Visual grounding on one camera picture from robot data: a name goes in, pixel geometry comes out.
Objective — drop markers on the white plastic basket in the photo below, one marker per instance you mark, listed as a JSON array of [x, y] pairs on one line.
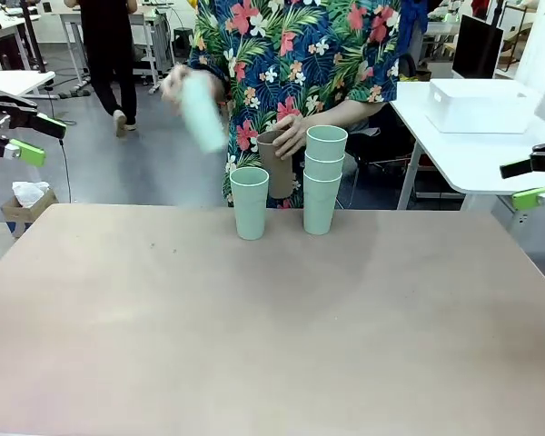
[[481, 109]]

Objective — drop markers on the green plastic cup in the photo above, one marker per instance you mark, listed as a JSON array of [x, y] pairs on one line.
[[324, 169], [250, 209], [204, 118], [327, 143], [321, 209]]

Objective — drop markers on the brown plastic cup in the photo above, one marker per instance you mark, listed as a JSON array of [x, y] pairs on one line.
[[274, 177]]

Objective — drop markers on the person's left forearm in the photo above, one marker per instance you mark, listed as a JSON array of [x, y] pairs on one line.
[[345, 113]]

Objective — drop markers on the person's right hand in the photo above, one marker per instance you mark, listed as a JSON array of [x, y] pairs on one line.
[[175, 88]]

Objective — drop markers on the person's left hand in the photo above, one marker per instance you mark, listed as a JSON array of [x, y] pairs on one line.
[[295, 136]]

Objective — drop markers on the cardboard box with paper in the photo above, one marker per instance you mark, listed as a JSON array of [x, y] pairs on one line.
[[27, 204]]

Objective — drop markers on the white side table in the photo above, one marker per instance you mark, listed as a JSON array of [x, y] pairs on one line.
[[436, 150]]

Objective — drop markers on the black pole stand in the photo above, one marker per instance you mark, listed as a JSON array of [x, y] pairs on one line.
[[32, 36]]

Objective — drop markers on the walking person in black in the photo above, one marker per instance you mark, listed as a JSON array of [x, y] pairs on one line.
[[104, 59]]

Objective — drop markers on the white lab bench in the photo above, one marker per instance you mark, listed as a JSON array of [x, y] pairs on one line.
[[4, 32]]

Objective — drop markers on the black monitor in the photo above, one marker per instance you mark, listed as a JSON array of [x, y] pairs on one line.
[[477, 45]]

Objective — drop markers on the white desk with metal legs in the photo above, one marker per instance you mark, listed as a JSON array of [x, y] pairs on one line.
[[146, 20]]

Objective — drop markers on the black stool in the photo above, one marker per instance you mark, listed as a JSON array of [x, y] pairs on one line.
[[182, 43]]

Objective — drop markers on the person in blue top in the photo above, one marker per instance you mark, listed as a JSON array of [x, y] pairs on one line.
[[415, 27]]

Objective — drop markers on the person in floral shirt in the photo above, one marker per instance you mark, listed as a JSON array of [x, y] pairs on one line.
[[300, 59]]

